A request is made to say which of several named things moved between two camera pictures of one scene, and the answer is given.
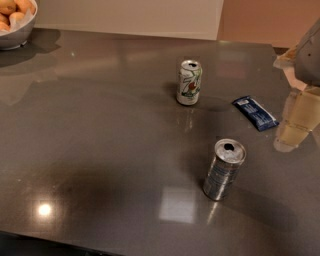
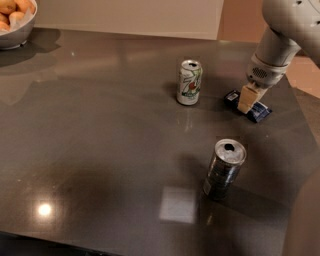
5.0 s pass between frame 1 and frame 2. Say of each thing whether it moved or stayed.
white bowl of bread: stayed
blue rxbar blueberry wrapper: moved
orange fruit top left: stayed
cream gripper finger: moved
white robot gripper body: moved
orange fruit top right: stayed
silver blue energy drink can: stayed
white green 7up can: stayed
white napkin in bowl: stayed
